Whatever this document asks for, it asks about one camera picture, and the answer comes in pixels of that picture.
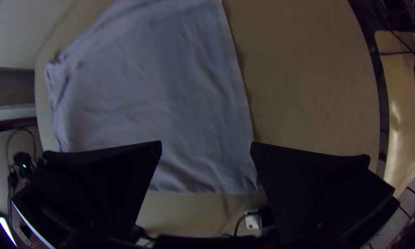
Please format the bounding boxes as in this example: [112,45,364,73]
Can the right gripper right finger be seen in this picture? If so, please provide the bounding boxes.
[250,142,401,243]

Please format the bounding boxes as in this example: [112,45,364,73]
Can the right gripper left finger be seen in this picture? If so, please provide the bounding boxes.
[37,140,163,241]

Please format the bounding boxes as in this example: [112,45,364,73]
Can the grey t-shirt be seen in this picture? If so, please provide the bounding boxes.
[43,0,259,194]

